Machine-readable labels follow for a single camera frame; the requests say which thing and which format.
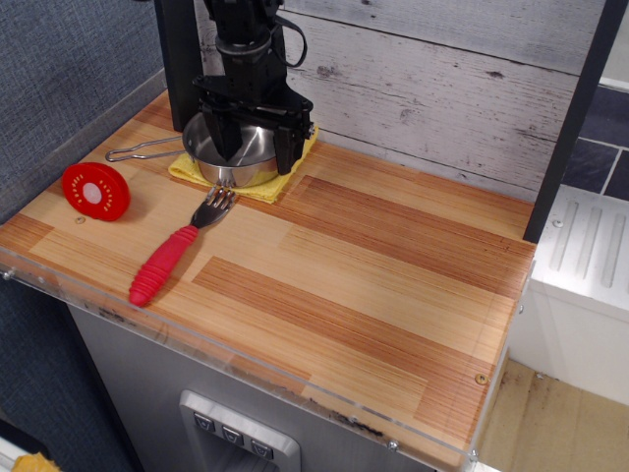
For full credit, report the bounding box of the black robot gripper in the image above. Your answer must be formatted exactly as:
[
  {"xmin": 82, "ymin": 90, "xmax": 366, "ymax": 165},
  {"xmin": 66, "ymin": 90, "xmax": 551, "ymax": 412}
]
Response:
[{"xmin": 194, "ymin": 41, "xmax": 315, "ymax": 175}]

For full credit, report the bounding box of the stainless steel pot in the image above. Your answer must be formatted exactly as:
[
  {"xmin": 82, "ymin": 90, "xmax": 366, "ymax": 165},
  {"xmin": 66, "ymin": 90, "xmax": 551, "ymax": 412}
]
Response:
[{"xmin": 106, "ymin": 113, "xmax": 279, "ymax": 188}]

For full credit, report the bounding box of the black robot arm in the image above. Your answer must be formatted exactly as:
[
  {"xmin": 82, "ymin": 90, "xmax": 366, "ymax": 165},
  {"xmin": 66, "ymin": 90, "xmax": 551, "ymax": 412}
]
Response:
[{"xmin": 194, "ymin": 1, "xmax": 314, "ymax": 175}]

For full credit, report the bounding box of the yellow cloth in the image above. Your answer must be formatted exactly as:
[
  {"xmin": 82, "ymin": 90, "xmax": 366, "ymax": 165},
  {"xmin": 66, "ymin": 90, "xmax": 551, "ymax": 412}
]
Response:
[{"xmin": 168, "ymin": 125, "xmax": 318, "ymax": 204}]

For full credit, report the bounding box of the red toy tomato slice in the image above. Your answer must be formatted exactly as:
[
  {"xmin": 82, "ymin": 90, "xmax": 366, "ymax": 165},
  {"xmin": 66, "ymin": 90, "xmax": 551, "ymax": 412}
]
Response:
[{"xmin": 62, "ymin": 162, "xmax": 131, "ymax": 221}]

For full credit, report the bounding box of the clear acrylic front guard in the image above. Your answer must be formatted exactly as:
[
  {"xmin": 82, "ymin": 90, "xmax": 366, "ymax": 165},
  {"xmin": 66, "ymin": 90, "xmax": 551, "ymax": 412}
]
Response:
[{"xmin": 1, "ymin": 249, "xmax": 479, "ymax": 471}]

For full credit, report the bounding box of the grey toy fridge cabinet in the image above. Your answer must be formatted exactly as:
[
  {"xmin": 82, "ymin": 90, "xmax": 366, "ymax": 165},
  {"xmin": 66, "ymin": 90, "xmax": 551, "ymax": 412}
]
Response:
[{"xmin": 70, "ymin": 308, "xmax": 427, "ymax": 471}]

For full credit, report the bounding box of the silver dispenser button panel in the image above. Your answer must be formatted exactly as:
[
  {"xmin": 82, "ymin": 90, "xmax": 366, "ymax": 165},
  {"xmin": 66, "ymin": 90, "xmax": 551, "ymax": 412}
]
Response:
[{"xmin": 179, "ymin": 389, "xmax": 302, "ymax": 471}]

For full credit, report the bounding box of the white toy sink unit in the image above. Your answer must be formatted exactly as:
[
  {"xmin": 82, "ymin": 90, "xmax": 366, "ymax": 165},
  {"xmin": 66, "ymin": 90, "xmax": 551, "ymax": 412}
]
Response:
[{"xmin": 507, "ymin": 186, "xmax": 628, "ymax": 404}]

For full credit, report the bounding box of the yellow object bottom left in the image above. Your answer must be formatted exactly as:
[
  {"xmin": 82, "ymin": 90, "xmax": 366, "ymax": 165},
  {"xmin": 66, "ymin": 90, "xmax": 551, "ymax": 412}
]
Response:
[{"xmin": 11, "ymin": 453, "xmax": 61, "ymax": 472}]

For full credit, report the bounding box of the red handled metal fork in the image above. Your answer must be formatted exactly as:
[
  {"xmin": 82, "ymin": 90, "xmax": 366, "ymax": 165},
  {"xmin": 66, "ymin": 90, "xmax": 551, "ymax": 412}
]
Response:
[{"xmin": 129, "ymin": 187, "xmax": 237, "ymax": 307}]

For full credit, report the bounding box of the black cable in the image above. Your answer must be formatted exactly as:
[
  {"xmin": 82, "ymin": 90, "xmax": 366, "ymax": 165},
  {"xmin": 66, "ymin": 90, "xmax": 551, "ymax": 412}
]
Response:
[{"xmin": 272, "ymin": 13, "xmax": 309, "ymax": 69}]

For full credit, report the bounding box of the right black vertical post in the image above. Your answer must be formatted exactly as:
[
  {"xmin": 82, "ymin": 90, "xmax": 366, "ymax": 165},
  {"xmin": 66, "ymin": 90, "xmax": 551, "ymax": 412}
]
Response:
[{"xmin": 523, "ymin": 0, "xmax": 628, "ymax": 244}]

